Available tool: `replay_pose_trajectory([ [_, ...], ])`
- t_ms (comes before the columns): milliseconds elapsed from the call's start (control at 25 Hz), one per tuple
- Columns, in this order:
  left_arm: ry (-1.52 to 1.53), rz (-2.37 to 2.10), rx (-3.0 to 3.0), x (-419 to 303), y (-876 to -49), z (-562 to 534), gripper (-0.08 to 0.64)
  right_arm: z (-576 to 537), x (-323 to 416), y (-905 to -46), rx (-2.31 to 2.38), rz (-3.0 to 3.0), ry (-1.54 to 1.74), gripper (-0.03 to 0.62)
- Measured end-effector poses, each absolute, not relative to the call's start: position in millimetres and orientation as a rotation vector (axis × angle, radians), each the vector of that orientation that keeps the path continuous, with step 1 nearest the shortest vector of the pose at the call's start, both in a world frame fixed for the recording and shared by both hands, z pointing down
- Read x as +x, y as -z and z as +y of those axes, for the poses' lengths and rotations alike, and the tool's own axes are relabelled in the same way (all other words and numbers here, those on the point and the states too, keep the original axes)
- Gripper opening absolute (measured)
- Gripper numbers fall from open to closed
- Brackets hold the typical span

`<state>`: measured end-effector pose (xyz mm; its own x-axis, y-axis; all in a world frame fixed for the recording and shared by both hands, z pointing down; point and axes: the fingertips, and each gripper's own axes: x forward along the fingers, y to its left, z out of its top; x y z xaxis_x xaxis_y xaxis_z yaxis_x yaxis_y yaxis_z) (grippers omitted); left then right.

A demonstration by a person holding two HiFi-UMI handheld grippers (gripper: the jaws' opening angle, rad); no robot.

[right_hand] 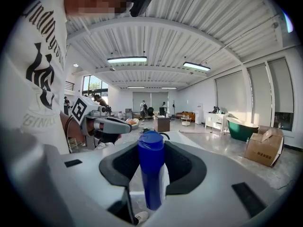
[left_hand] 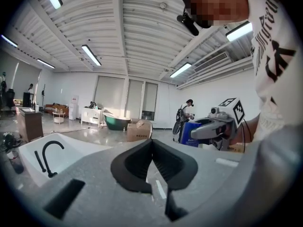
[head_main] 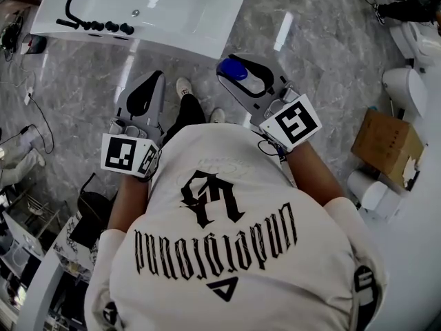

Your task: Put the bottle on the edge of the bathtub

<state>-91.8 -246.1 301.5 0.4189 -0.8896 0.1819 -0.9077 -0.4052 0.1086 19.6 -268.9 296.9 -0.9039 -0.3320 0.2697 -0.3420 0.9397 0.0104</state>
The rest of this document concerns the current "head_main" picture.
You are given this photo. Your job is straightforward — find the dark open case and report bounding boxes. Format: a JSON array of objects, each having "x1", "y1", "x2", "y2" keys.
[{"x1": 20, "y1": 33, "x2": 48, "y2": 55}]

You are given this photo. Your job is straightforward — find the white bathtub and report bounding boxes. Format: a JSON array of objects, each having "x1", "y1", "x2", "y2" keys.
[{"x1": 30, "y1": 0, "x2": 255, "y2": 61}]

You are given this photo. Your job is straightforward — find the white toilet with closed lid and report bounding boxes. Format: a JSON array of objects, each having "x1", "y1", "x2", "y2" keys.
[{"x1": 381, "y1": 66, "x2": 428, "y2": 119}]

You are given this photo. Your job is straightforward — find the black round chair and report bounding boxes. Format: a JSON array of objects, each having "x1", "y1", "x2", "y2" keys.
[{"x1": 76, "y1": 172, "x2": 116, "y2": 236}]

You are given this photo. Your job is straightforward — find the person's white shoe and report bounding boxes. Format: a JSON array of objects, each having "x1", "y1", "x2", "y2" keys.
[
  {"x1": 209, "y1": 108, "x2": 227, "y2": 126},
  {"x1": 175, "y1": 77, "x2": 193, "y2": 98}
]

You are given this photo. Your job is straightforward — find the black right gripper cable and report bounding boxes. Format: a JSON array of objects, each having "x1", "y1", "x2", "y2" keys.
[{"x1": 257, "y1": 139, "x2": 289, "y2": 159}]

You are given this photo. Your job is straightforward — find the white toilet with open seat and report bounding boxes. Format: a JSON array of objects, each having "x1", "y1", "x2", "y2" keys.
[{"x1": 389, "y1": 21, "x2": 441, "y2": 68}]

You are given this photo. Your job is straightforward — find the marble patterned side table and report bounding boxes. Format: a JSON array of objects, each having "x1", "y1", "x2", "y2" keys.
[{"x1": 51, "y1": 212, "x2": 104, "y2": 275}]

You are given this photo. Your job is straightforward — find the large white rounded basin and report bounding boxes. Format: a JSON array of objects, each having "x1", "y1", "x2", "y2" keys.
[{"x1": 358, "y1": 81, "x2": 441, "y2": 331}]

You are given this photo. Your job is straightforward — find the blue bottle cap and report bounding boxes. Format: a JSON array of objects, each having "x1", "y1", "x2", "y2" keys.
[{"x1": 220, "y1": 58, "x2": 267, "y2": 95}]

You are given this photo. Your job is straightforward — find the tangle of black cables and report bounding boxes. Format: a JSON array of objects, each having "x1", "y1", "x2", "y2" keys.
[{"x1": 0, "y1": 12, "x2": 25, "y2": 53}]

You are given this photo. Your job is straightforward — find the white printed t-shirt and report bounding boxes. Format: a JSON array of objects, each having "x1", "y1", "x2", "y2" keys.
[{"x1": 84, "y1": 122, "x2": 389, "y2": 331}]

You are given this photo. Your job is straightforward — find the brown cardboard box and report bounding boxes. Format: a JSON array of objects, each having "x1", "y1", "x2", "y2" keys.
[{"x1": 350, "y1": 108, "x2": 424, "y2": 189}]

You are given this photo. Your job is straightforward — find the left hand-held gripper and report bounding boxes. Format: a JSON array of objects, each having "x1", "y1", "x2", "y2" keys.
[{"x1": 101, "y1": 70, "x2": 167, "y2": 179}]

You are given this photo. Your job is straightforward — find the person's left forearm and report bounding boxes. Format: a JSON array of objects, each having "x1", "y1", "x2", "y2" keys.
[{"x1": 107, "y1": 174, "x2": 152, "y2": 232}]

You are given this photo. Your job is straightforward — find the black floor cable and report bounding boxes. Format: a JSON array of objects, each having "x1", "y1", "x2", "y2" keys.
[{"x1": 29, "y1": 93, "x2": 56, "y2": 154}]

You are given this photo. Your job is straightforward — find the black square board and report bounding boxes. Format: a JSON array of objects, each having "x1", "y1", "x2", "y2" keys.
[{"x1": 68, "y1": 219, "x2": 101, "y2": 250}]

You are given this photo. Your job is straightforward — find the person's right forearm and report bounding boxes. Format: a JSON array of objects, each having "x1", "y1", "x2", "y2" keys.
[{"x1": 285, "y1": 139, "x2": 347, "y2": 206}]

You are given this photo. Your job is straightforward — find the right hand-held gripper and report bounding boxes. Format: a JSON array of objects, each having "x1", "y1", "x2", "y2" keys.
[{"x1": 216, "y1": 53, "x2": 323, "y2": 152}]

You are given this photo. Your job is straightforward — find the person's right white shoe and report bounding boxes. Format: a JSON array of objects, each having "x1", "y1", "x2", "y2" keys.
[{"x1": 209, "y1": 108, "x2": 227, "y2": 126}]

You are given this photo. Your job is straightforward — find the person's black trousers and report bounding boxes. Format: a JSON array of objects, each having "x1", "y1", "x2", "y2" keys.
[{"x1": 161, "y1": 93, "x2": 207, "y2": 148}]

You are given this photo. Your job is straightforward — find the white curved panel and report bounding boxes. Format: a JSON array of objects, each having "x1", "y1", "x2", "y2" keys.
[{"x1": 25, "y1": 250, "x2": 66, "y2": 331}]

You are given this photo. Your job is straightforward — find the person's left white shoe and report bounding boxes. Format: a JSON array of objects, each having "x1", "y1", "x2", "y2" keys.
[{"x1": 175, "y1": 77, "x2": 193, "y2": 98}]

